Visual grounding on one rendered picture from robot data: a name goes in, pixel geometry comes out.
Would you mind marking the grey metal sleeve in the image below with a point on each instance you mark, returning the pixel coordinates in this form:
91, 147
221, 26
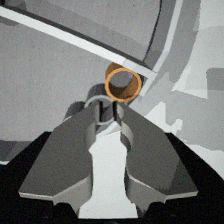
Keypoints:
73, 109

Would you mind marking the grey metal bushing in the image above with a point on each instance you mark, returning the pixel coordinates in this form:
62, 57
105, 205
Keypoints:
98, 91

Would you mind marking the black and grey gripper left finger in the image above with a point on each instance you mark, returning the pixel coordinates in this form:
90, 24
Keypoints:
56, 167

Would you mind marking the bronze bushing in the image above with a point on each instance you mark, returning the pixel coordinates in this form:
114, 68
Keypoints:
125, 93

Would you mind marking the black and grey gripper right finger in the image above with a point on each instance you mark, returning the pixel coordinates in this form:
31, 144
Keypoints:
161, 168

